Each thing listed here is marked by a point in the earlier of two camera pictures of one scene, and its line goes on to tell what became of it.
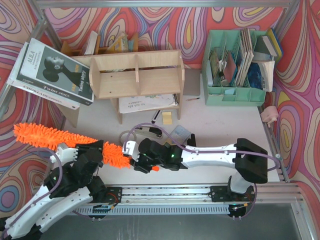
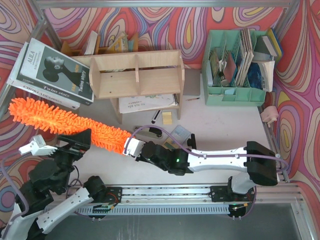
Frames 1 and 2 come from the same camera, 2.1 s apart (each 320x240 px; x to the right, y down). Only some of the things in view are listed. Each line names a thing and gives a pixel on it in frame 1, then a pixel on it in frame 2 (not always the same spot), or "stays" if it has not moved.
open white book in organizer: (267, 68) stays
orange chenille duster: (51, 139) to (104, 137)
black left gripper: (92, 149) to (71, 144)
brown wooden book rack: (66, 49) stays
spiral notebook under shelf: (140, 103) stays
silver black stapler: (154, 132) stays
